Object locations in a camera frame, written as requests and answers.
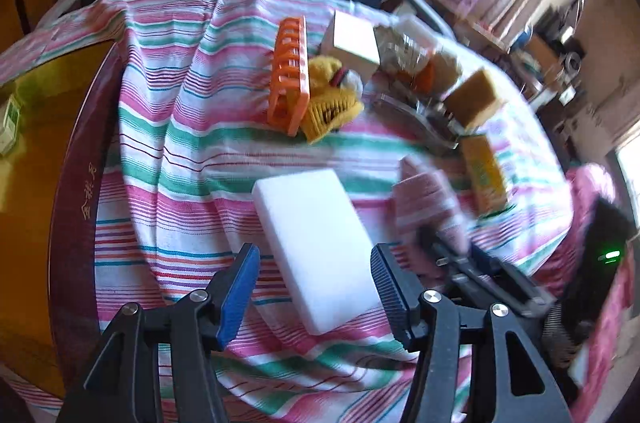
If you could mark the pink striped cloth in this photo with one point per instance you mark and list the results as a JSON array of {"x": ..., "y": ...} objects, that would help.
[{"x": 427, "y": 198}]

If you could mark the blue round object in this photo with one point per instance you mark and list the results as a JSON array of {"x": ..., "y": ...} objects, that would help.
[{"x": 522, "y": 38}]

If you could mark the dark red box container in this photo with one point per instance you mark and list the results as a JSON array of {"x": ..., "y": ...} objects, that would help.
[{"x": 75, "y": 203}]

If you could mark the yellow sponge block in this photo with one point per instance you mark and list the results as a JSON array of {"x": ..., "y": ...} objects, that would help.
[{"x": 475, "y": 97}]

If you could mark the pink green striped tablecloth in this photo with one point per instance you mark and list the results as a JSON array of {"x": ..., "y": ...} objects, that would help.
[{"x": 200, "y": 163}]

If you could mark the yellow carton box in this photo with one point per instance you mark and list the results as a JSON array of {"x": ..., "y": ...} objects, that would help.
[{"x": 482, "y": 173}]

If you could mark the white cardboard box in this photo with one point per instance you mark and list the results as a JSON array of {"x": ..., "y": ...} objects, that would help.
[{"x": 352, "y": 40}]

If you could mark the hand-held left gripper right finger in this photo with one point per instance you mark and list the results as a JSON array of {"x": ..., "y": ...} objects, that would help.
[{"x": 392, "y": 298}]

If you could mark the orange white snack packet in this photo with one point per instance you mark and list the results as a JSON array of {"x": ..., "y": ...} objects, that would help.
[{"x": 400, "y": 50}]

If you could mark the wooden side table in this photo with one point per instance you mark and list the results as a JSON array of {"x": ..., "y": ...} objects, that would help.
[{"x": 450, "y": 0}]

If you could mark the grey round speaker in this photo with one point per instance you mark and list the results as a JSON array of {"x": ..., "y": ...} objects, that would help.
[{"x": 570, "y": 60}]

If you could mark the orange plastic rack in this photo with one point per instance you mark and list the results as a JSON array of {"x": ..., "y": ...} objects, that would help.
[{"x": 295, "y": 103}]

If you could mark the green white packet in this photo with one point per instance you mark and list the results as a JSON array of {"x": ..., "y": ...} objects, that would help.
[{"x": 10, "y": 123}]

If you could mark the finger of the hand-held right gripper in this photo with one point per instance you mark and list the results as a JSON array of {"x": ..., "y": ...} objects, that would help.
[
  {"x": 505, "y": 275},
  {"x": 447, "y": 255}
]

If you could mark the yellow plush toy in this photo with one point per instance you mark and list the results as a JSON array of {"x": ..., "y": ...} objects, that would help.
[{"x": 330, "y": 108}]

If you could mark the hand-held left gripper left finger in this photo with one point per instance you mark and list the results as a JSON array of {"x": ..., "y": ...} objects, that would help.
[{"x": 237, "y": 295}]

